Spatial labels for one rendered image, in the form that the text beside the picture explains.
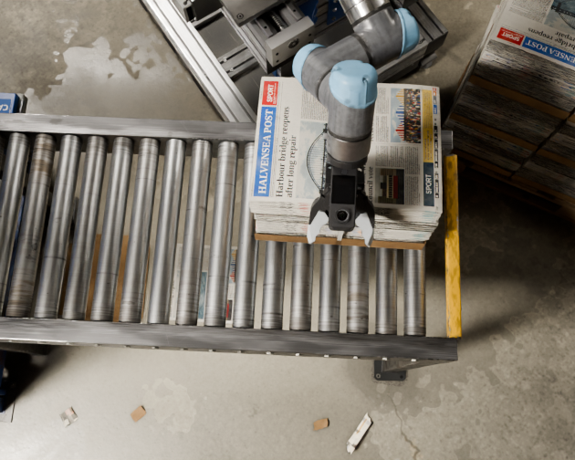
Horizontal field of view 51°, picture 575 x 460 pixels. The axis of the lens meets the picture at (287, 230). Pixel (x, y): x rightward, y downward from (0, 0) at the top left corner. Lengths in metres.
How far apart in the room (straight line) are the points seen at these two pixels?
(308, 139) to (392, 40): 0.27
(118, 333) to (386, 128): 0.74
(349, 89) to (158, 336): 0.73
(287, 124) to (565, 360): 1.47
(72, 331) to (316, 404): 1.00
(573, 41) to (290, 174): 0.85
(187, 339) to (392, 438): 1.02
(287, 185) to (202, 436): 1.22
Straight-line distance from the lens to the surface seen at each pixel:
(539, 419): 2.32
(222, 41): 2.33
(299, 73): 1.07
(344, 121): 0.99
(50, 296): 1.49
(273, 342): 1.37
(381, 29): 1.09
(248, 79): 2.24
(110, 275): 1.46
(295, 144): 1.22
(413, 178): 1.21
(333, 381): 2.17
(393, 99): 1.29
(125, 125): 1.56
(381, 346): 1.38
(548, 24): 1.73
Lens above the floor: 2.16
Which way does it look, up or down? 75 degrees down
